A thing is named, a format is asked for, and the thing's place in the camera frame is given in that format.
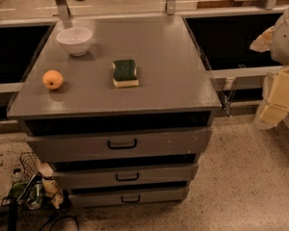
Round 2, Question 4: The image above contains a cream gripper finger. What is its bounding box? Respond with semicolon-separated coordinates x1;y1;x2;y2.
253;100;287;129

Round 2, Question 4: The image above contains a grey bottom drawer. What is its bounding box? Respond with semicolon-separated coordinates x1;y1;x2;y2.
68;187;189;208

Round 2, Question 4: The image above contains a grey drawer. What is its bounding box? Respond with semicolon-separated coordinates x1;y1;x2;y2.
27;128;212;163
53;163;198;190
68;187;189;208

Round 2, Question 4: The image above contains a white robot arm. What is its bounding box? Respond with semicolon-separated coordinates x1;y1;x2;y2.
250;7;289;129

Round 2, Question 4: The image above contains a grey middle drawer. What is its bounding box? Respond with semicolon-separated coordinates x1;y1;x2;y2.
53;163;198;190

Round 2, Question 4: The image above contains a grey top drawer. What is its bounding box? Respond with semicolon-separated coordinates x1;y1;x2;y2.
27;128;212;163

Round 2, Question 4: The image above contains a grey drawer cabinet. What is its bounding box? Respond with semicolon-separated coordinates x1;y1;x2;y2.
8;16;220;195

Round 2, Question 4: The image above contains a green yellow sponge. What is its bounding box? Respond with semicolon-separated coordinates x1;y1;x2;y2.
113;59;139;89

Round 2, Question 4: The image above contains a white ceramic bowl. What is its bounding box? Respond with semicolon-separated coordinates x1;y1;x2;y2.
56;27;92;56

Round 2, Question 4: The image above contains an orange fruit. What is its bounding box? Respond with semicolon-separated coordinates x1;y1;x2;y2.
42;70;64;90

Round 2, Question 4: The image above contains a green snack bag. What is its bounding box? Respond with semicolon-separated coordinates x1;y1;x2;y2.
8;180;43;210

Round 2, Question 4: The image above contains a clear plastic bottle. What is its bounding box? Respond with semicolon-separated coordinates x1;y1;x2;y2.
12;168;23;185

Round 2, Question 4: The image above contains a metal bracket left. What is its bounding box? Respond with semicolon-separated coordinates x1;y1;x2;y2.
55;0;70;20

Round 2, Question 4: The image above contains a black cable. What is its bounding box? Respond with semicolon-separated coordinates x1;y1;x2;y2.
38;209;80;231

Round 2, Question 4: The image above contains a black wire basket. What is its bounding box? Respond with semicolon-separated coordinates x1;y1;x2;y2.
19;152;39;178

